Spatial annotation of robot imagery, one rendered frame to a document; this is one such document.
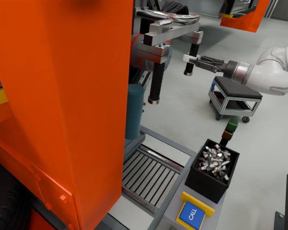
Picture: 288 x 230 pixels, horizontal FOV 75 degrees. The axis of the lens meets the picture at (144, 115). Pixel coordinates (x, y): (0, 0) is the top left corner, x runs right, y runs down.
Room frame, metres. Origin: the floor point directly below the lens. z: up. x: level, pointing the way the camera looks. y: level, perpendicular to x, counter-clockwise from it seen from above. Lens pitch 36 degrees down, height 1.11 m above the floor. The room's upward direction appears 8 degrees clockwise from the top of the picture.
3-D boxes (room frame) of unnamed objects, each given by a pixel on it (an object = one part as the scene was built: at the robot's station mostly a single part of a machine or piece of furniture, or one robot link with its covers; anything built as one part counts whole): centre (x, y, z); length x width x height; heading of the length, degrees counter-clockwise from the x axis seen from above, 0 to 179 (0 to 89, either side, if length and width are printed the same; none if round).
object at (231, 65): (0.81, -0.32, 0.83); 0.09 x 0.08 x 0.07; 62
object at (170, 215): (0.48, -0.29, 0.44); 0.43 x 0.17 x 0.03; 152
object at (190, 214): (0.33, -0.21, 0.47); 0.07 x 0.07 x 0.02; 62
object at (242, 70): (0.78, -0.39, 0.83); 0.09 x 0.06 x 0.09; 152
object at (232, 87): (1.80, -0.90, 0.17); 0.43 x 0.36 x 0.34; 6
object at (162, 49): (0.60, 0.00, 0.93); 0.09 x 0.05 x 0.05; 62
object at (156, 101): (0.59, -0.03, 0.83); 0.04 x 0.04 x 0.16
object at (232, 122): (0.66, -0.38, 0.64); 0.04 x 0.04 x 0.04; 62
